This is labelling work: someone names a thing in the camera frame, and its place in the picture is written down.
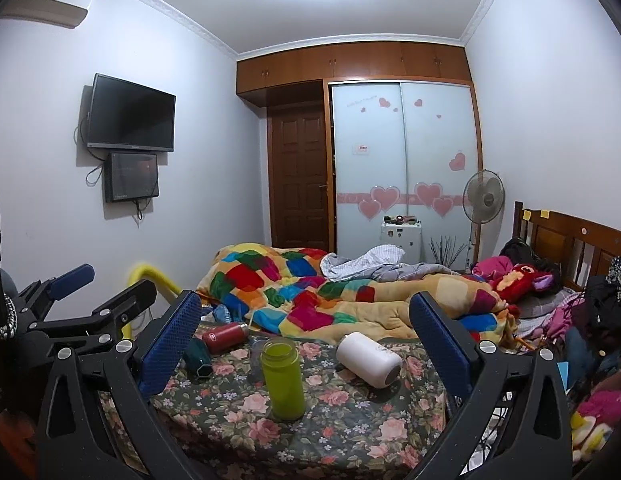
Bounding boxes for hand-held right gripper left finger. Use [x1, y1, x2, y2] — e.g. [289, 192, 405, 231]
[36, 289, 203, 480]

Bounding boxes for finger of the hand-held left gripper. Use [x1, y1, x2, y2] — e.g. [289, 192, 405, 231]
[28, 279, 158, 357]
[15, 262, 96, 322]

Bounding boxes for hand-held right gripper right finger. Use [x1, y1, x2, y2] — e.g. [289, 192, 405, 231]
[409, 290, 576, 480]

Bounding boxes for white cup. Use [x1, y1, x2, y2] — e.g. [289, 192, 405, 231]
[335, 331, 404, 389]

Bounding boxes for clear glass cup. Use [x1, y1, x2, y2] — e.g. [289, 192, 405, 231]
[247, 336, 271, 383]

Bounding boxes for dark green bottle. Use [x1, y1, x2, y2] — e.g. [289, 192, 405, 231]
[183, 337, 214, 377]

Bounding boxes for red thermos bottle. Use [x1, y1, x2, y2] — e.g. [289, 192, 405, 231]
[201, 322, 250, 355]

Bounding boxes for blue cloth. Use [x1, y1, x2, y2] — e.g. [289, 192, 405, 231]
[200, 302, 247, 327]

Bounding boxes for pink clothing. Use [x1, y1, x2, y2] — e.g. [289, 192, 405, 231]
[472, 256, 514, 281]

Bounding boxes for dried twigs bundle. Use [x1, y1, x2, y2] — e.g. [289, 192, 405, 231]
[429, 235, 470, 267]

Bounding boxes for grey plaid sheet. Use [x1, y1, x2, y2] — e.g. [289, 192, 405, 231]
[321, 244, 461, 283]

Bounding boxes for red plush toy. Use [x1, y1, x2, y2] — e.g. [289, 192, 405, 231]
[493, 262, 561, 306]

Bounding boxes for small white fridge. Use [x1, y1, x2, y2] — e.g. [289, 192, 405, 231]
[379, 221, 422, 264]

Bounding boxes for black bag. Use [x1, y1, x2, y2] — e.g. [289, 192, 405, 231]
[501, 237, 561, 273]

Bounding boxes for floral bed sheet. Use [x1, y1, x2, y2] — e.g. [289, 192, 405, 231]
[98, 332, 454, 480]

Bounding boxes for colourful patchwork quilt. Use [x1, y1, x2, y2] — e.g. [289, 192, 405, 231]
[198, 242, 516, 343]

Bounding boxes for pile of clothes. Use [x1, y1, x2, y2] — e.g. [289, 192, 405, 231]
[518, 287, 621, 401]

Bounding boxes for standing fan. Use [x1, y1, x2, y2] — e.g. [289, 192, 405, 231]
[463, 169, 506, 267]

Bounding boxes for wooden headboard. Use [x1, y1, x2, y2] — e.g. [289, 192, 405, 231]
[513, 201, 621, 291]

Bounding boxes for dark clothes on headboard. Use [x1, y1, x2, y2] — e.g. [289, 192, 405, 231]
[585, 255, 621, 342]

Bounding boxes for pink yellow plush toy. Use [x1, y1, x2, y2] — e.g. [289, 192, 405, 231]
[571, 389, 621, 467]

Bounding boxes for wardrobe with heart stickers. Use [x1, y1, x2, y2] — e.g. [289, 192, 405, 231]
[328, 80, 485, 267]

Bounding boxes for brown wooden door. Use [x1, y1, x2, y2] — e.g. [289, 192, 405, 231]
[267, 105, 332, 253]

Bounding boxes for white air conditioner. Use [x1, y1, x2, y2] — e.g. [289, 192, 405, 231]
[0, 0, 88, 29]

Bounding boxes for wooden overhead cabinet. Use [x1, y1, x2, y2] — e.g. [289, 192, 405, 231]
[235, 41, 474, 107]

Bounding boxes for yellow tube frame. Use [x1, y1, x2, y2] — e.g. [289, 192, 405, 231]
[121, 261, 184, 341]

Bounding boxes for black television cable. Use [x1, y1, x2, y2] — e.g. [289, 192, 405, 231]
[73, 115, 105, 187]

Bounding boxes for small black wall monitor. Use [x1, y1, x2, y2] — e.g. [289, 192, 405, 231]
[104, 152, 160, 204]

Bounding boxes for wall television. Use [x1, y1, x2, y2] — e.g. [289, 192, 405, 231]
[86, 73, 176, 153]

